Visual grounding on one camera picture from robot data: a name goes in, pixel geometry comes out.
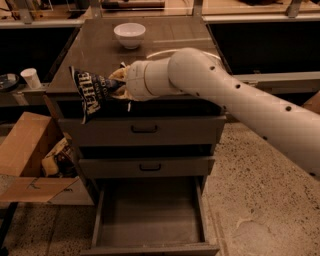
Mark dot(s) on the white paper cup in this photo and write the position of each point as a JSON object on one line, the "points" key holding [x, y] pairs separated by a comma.
{"points": [[31, 77]]}

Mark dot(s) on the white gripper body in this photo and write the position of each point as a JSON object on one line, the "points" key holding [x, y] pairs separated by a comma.
{"points": [[136, 81]]}

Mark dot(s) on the dark round plate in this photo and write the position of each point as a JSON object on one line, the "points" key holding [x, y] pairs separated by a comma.
{"points": [[8, 82]]}

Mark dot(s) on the grey drawer cabinet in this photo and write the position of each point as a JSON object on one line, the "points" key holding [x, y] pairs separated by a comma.
{"points": [[95, 49]]}

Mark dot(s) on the blue chip bag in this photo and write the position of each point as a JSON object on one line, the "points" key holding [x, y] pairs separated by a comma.
{"points": [[95, 91]]}

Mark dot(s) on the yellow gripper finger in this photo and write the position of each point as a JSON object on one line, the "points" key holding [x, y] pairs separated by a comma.
{"points": [[122, 93], [120, 74]]}

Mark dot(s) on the grey drawer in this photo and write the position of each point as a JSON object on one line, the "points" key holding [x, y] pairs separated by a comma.
{"points": [[151, 217], [146, 161], [157, 122]]}

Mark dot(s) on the open cardboard box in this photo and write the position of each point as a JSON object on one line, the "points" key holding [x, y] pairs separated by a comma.
{"points": [[21, 155]]}

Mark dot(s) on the white ceramic bowl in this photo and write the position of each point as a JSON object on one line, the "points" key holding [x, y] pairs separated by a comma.
{"points": [[130, 35]]}

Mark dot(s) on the middle grey drawer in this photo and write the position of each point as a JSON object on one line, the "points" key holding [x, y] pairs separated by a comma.
{"points": [[146, 161]]}

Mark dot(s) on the snack bags in box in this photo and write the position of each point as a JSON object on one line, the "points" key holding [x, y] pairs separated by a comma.
{"points": [[59, 161]]}

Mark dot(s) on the bottom grey drawer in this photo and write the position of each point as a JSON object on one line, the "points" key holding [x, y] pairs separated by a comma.
{"points": [[151, 217]]}

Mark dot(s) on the cardboard box at right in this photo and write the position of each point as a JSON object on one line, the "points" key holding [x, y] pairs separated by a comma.
{"points": [[313, 104]]}

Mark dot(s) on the top grey drawer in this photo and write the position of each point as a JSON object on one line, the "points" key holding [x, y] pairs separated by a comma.
{"points": [[157, 122]]}

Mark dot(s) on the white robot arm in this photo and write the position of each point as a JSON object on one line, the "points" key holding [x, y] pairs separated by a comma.
{"points": [[291, 129]]}

